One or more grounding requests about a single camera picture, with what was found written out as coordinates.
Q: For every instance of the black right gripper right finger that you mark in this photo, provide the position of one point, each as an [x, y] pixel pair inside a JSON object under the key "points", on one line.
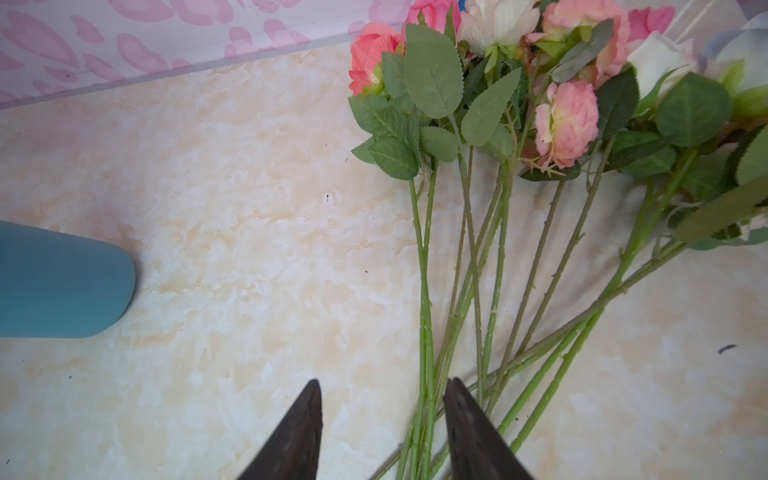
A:
{"points": [[477, 450]]}

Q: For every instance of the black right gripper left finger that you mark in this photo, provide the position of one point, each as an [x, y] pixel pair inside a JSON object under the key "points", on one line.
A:
{"points": [[292, 450]]}

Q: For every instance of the teal ceramic vase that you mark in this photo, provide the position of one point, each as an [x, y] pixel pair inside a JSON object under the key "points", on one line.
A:
{"points": [[57, 285]]}

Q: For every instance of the bunch of artificial flowers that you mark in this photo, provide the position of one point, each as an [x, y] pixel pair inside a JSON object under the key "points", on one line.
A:
{"points": [[558, 94]]}

